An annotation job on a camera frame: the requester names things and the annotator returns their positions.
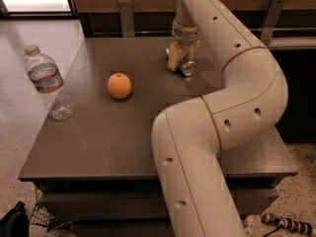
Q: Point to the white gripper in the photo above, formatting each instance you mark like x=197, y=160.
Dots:
x=185, y=35

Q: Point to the silver blue redbull can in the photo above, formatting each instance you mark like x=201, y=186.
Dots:
x=186, y=67

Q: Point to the clear plastic water bottle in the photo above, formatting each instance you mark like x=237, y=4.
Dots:
x=45, y=76

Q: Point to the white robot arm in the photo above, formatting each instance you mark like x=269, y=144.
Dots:
x=187, y=137

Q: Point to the orange fruit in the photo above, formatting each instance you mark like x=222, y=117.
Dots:
x=119, y=86

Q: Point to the black bag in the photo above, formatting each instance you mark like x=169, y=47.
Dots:
x=15, y=222

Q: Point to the grey drawer cabinet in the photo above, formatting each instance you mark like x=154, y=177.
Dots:
x=109, y=139

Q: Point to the metal wall bracket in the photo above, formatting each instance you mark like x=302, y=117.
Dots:
x=270, y=21
x=126, y=18

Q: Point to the black white striped tool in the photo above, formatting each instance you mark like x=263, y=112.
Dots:
x=289, y=224

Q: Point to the black wire basket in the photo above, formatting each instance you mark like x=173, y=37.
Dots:
x=40, y=216

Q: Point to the right metal wall bracket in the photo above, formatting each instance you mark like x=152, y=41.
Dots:
x=270, y=21

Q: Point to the left metal wall bracket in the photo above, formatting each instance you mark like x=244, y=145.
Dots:
x=126, y=18

